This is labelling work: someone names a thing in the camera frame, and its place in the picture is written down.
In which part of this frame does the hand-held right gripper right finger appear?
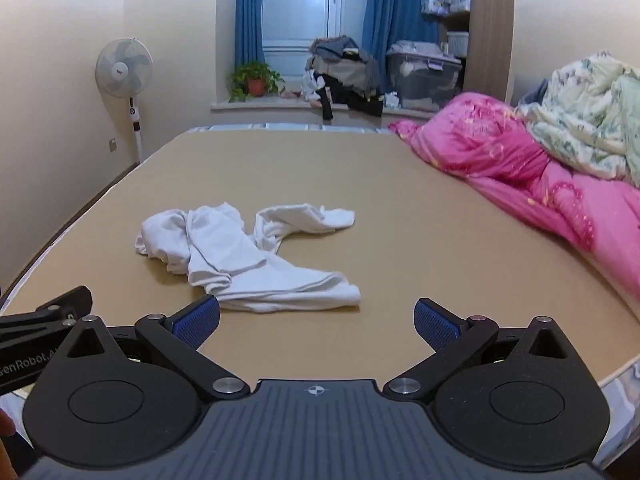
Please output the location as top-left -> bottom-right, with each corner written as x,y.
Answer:
382,297 -> 577,404

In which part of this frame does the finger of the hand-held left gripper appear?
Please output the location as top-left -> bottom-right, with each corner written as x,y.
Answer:
0,285 -> 94,345

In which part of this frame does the pink blanket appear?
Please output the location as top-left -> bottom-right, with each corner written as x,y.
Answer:
387,91 -> 640,320

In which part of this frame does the white standing fan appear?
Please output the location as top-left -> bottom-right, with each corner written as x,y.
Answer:
95,37 -> 154,164

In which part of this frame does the white garment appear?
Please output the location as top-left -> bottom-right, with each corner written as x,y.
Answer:
135,201 -> 362,315

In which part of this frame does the window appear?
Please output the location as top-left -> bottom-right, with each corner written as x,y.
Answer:
262,0 -> 372,77

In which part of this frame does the potted green plant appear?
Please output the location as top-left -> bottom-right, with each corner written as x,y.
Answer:
227,61 -> 286,104

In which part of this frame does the blue curtain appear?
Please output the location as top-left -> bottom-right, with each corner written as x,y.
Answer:
235,0 -> 266,74
362,0 -> 444,97

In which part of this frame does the pile of dark clothes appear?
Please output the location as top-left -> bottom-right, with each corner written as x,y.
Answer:
302,35 -> 386,121

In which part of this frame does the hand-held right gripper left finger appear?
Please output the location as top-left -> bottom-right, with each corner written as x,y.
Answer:
61,294 -> 252,404

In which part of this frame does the pale floral quilt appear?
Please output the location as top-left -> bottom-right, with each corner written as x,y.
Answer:
517,51 -> 640,187

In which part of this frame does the clear plastic storage bin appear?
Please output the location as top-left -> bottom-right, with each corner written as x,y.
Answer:
386,40 -> 464,112

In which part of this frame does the white plastic basket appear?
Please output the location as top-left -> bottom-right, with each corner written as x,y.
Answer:
446,31 -> 470,58

